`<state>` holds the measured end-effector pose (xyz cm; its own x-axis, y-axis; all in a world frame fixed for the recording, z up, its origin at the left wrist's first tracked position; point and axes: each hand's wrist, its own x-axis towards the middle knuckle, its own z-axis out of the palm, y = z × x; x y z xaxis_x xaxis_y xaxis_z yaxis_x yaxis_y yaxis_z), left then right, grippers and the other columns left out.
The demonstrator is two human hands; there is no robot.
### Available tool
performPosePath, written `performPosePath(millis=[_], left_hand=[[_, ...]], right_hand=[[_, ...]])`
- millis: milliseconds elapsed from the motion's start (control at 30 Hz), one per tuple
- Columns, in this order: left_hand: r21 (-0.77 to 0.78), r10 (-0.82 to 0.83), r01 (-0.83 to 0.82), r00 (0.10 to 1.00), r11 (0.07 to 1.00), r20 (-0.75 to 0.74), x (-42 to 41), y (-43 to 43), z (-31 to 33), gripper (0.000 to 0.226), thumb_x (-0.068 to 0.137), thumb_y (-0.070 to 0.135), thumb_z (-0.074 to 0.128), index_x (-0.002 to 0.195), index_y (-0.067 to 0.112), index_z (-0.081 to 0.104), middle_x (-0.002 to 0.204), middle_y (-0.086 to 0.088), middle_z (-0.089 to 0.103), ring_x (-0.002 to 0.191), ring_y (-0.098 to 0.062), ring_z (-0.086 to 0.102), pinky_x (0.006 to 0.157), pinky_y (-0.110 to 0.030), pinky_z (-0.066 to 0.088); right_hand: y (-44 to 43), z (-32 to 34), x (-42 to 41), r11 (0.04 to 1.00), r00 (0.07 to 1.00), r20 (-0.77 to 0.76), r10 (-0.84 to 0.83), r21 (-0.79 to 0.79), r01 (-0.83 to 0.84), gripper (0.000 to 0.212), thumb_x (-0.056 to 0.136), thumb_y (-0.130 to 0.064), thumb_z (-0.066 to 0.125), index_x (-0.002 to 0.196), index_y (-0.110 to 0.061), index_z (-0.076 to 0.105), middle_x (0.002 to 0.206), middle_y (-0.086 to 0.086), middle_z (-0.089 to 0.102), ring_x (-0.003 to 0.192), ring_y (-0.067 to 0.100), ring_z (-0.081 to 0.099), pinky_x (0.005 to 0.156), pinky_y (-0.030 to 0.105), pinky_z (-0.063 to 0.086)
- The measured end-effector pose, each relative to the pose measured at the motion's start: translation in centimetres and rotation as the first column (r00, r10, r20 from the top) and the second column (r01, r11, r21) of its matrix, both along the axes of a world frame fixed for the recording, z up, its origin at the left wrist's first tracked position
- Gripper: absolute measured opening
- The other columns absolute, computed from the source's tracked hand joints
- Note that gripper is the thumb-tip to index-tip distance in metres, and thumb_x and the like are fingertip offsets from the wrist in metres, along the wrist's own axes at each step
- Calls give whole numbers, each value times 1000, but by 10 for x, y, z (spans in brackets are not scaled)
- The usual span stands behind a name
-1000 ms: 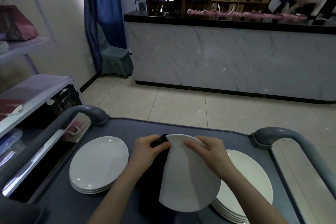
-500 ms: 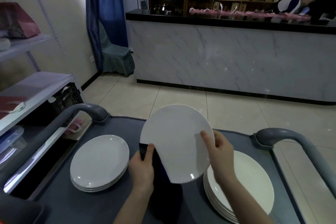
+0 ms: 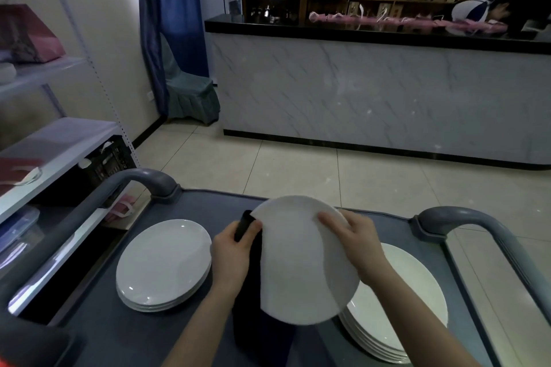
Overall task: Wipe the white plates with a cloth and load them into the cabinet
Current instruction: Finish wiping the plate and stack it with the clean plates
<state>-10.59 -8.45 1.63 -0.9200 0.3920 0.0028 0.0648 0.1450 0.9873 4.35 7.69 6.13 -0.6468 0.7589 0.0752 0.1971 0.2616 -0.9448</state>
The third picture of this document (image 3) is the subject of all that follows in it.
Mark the person's left hand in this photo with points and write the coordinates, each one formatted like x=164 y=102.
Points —
x=230 y=259

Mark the person's right hand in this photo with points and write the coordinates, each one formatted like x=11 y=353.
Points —
x=363 y=250

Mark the stack of white plates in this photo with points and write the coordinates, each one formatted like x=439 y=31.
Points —
x=413 y=289

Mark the white round plate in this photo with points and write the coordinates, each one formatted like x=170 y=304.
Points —
x=163 y=263
x=297 y=280

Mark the dark blue cleaning cloth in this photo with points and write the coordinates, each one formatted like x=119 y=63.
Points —
x=254 y=328

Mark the person's right forearm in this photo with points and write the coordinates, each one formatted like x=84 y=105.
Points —
x=417 y=323

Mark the person's left forearm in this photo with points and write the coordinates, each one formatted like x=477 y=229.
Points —
x=202 y=332

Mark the grey service cart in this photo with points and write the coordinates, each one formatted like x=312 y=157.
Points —
x=198 y=207

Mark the black plastic crate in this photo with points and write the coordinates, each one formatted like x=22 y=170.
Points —
x=112 y=164

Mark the marble bar counter black top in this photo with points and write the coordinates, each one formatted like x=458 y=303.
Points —
x=370 y=91

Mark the chair with grey-green cover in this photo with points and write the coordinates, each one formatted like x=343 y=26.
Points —
x=191 y=98

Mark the small white cup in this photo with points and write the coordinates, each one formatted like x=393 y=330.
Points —
x=85 y=163

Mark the white metal shelf rack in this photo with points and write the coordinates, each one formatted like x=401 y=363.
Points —
x=56 y=145

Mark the clear container blue lid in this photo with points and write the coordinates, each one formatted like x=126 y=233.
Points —
x=17 y=227

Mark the row of pink bags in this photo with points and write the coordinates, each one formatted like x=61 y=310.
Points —
x=387 y=22

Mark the blue curtain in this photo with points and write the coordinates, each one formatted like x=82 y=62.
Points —
x=174 y=1

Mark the white bowl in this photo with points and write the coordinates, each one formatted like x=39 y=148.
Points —
x=6 y=73

